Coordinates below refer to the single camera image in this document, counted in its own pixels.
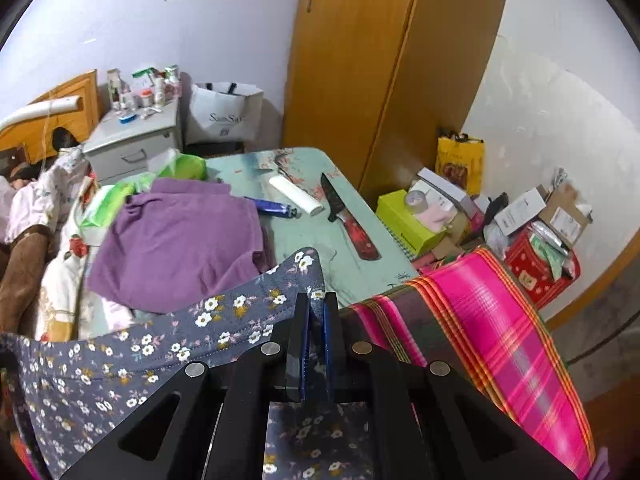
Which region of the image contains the grey floral garment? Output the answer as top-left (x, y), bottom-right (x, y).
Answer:
top-left (1, 247), bottom-right (374, 479)

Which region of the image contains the light green folding table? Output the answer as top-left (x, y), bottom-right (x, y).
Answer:
top-left (206, 148), bottom-right (418, 308)

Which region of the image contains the pink plaid bed sheet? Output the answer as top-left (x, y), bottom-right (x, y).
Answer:
top-left (341, 248), bottom-right (597, 479)

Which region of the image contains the lime green box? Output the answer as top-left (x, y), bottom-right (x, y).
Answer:
top-left (375, 190), bottom-right (446, 259)

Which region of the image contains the white rectangular box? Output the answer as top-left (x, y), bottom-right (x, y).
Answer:
top-left (268, 174), bottom-right (323, 216)

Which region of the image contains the purple cloth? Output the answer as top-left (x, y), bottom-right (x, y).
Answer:
top-left (87, 178), bottom-right (268, 314)

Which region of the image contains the clear tape roll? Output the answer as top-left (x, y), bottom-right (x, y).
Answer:
top-left (404, 190), bottom-right (428, 216)

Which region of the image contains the red gift box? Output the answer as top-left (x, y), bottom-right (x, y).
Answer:
top-left (504, 231), bottom-right (582, 310)

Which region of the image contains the yellow shopping bag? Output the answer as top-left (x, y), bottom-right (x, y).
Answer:
top-left (435, 130), bottom-right (485, 196)

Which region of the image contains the green plastic bag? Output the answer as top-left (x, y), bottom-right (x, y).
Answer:
top-left (80, 148), bottom-right (207, 229)

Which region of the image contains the white paper shopping bag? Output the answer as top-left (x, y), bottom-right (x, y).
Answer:
top-left (184, 81), bottom-right (264, 145)

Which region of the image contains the brown cardboard box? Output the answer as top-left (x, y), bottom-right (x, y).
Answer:
top-left (539, 181), bottom-right (592, 248)

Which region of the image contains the grey bedside cabinet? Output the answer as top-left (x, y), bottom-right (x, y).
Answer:
top-left (82, 100), bottom-right (182, 184)

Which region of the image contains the brown fleece blanket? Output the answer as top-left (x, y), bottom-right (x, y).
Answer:
top-left (0, 224), bottom-right (52, 333)

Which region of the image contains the orange wooden wardrobe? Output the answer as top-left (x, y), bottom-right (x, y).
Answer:
top-left (282, 0), bottom-right (506, 203)

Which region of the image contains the wooden headboard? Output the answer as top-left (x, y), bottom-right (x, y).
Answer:
top-left (1, 70), bottom-right (101, 162)

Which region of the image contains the white paper roll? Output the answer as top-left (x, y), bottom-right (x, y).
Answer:
top-left (0, 96), bottom-right (81, 131)

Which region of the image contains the red handled kitchen knife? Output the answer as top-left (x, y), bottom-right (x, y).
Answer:
top-left (320, 174), bottom-right (381, 261)

